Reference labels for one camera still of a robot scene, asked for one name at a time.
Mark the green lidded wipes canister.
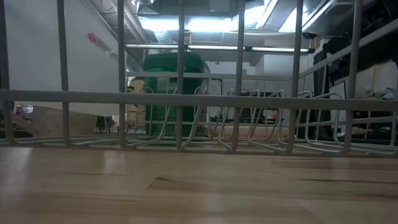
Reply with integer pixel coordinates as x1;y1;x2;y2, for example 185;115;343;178
143;52;210;138

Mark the long ceiling strip light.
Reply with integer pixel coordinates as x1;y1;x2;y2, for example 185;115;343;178
124;44;315;53

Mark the brown patterned cardboard box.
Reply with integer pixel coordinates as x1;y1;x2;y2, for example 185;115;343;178
30;105;98;138

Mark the white crumpled cloth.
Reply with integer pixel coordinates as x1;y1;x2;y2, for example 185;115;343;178
365;86;398;101

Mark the grey wire dish rack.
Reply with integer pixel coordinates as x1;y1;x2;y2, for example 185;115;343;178
0;0;398;158

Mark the black upright post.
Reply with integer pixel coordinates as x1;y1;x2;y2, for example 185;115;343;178
313;49;331;139

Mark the yellow cable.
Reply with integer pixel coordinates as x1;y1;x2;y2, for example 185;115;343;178
366;64;377;131

